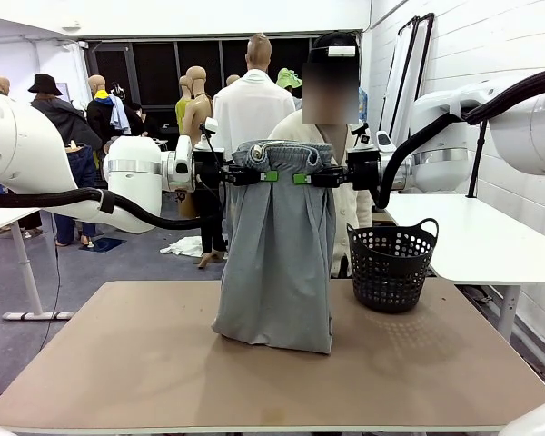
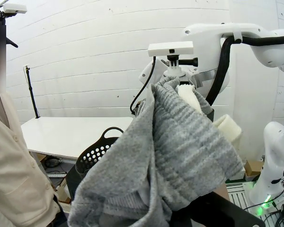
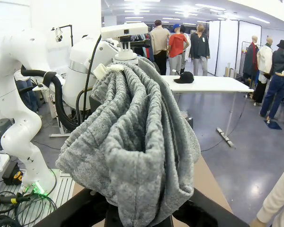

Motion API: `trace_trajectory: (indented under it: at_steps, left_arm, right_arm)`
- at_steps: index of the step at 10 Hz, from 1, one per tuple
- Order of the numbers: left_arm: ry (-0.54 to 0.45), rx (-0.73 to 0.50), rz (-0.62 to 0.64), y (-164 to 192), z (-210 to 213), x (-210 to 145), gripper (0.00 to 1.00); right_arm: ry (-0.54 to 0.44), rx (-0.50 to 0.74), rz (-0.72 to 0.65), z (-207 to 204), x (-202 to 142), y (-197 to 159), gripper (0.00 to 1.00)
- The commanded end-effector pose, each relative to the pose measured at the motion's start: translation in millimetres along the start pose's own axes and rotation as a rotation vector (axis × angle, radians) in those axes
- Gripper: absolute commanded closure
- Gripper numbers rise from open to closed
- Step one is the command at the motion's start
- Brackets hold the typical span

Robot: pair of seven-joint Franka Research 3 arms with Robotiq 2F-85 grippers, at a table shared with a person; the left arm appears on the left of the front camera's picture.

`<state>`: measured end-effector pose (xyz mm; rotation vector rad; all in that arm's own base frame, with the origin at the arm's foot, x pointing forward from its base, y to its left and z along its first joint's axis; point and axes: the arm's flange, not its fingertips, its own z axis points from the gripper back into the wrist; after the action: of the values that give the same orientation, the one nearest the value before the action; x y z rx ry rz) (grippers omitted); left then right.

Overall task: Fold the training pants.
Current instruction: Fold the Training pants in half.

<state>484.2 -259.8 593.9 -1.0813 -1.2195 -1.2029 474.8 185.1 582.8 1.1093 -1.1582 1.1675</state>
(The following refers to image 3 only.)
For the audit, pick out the black bent camera stand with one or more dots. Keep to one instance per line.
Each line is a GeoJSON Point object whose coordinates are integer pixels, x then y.
{"type": "Point", "coordinates": [69, 35]}

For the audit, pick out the person in black jacket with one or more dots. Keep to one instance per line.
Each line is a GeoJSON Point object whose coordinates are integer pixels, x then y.
{"type": "Point", "coordinates": [198, 46]}

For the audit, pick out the person's left forearm cream sleeve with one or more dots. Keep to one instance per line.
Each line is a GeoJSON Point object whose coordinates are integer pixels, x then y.
{"type": "Point", "coordinates": [279, 196]}

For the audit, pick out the mannequin in dark coat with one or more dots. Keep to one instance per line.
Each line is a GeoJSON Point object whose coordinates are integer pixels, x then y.
{"type": "Point", "coordinates": [249, 59]}

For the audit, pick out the person's left hand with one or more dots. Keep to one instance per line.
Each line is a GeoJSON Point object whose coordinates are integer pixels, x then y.
{"type": "Point", "coordinates": [256, 222]}

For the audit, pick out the clothes rack with garments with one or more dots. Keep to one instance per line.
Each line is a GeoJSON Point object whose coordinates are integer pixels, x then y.
{"type": "Point", "coordinates": [145, 53]}

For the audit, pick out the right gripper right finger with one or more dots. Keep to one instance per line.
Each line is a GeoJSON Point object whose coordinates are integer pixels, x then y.
{"type": "Point", "coordinates": [182, 211]}

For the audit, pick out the mannequin in beige shirt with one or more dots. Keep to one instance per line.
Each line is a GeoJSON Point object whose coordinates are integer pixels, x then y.
{"type": "Point", "coordinates": [159, 40]}

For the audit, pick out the black baseball cap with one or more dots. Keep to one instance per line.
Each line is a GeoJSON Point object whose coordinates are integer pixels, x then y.
{"type": "Point", "coordinates": [184, 78]}

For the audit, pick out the black bucket hat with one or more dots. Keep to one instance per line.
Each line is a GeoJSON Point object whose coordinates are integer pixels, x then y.
{"type": "Point", "coordinates": [282, 45]}

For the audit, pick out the blue mannequin base plate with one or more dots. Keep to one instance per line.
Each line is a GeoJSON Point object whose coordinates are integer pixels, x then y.
{"type": "Point", "coordinates": [273, 124]}

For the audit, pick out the white webcam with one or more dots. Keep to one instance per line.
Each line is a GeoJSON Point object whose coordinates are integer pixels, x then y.
{"type": "Point", "coordinates": [58, 34]}

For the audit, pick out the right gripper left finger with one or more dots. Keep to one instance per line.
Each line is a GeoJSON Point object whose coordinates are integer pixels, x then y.
{"type": "Point", "coordinates": [112, 217]}

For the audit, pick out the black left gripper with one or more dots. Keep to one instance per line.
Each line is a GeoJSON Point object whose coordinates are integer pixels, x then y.
{"type": "Point", "coordinates": [94, 104]}

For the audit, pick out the yellow black connector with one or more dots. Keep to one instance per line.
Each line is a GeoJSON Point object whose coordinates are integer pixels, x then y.
{"type": "Point", "coordinates": [18, 177]}

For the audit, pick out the mannequin in dark jacket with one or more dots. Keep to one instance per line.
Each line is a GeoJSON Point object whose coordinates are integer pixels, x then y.
{"type": "Point", "coordinates": [281, 61]}

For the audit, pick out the mannequin in blue jeans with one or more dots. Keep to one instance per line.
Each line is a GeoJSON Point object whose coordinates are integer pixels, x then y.
{"type": "Point", "coordinates": [277, 89]}

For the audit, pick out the aluminium left arm base plate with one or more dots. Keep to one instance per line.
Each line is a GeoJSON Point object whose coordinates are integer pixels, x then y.
{"type": "Point", "coordinates": [64, 189]}

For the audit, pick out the black power brick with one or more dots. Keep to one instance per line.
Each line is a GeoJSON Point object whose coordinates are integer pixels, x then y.
{"type": "Point", "coordinates": [9, 171]}

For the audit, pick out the white table with banded foot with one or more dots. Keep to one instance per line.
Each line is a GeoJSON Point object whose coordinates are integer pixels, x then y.
{"type": "Point", "coordinates": [215, 84]}

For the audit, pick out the tall cardboard box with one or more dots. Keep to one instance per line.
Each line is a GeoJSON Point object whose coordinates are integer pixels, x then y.
{"type": "Point", "coordinates": [228, 71]}

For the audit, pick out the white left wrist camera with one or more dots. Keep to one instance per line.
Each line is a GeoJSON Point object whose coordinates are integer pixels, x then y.
{"type": "Point", "coordinates": [123, 29]}

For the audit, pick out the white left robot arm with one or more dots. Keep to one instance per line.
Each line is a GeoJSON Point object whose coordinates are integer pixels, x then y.
{"type": "Point", "coordinates": [14, 47]}

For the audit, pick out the white partition panel black frame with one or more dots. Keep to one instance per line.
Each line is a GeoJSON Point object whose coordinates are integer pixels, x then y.
{"type": "Point", "coordinates": [251, 28]}
{"type": "Point", "coordinates": [214, 47]}
{"type": "Point", "coordinates": [229, 47]}

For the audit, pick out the mannequin in cream jacket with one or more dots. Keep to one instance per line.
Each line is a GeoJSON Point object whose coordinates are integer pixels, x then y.
{"type": "Point", "coordinates": [264, 59]}

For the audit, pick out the mannequin in red shirt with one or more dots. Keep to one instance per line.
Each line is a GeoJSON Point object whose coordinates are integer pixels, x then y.
{"type": "Point", "coordinates": [177, 45]}

